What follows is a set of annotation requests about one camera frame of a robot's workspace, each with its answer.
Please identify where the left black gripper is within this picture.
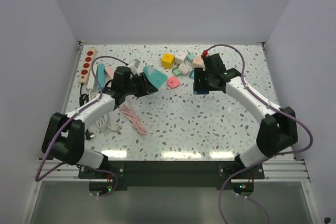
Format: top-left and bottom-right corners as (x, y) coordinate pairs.
(123, 72), (157, 98)

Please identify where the peach starfish cube adapter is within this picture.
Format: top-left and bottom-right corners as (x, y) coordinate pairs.
(192, 56), (204, 69)

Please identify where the teal power strip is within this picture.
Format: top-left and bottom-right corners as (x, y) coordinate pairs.
(143, 65), (168, 89)
(96, 63), (106, 91)

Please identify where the white square plug adapter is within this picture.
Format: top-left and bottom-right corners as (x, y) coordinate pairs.
(178, 63), (191, 75)

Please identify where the teal cube plug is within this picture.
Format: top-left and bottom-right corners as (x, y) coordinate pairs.
(186, 54), (195, 63)

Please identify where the white green cube adapter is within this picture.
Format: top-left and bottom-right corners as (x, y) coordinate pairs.
(172, 67), (182, 77)

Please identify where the white cartoon cube adapter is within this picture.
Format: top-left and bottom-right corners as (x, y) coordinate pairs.
(175, 51), (187, 65)

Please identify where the pink cube adapter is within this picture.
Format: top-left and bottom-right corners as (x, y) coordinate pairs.
(166, 76), (181, 89)

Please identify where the yellow cube plug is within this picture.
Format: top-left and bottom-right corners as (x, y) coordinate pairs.
(161, 53), (175, 69)

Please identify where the white cable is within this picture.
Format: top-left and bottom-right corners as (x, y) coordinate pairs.
(89, 90), (122, 133)

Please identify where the beige red power strip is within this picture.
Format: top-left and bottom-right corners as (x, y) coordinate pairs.
(78, 47), (97, 84)

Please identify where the dark blue cube adapter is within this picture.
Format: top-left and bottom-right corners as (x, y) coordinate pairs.
(194, 90), (209, 95)

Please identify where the white pink power strip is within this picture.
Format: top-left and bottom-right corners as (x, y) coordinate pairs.
(104, 66), (114, 80)

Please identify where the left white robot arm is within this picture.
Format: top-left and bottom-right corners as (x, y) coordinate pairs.
(41, 66), (158, 178)

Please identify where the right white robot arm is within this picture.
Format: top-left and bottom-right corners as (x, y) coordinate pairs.
(193, 68), (298, 178)

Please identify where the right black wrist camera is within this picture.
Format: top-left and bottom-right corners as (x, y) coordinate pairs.
(201, 50), (226, 74)

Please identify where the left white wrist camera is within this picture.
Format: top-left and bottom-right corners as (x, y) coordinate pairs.
(128, 59), (140, 75)

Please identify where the aluminium front rail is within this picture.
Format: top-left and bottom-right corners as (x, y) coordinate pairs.
(43, 161), (310, 182)

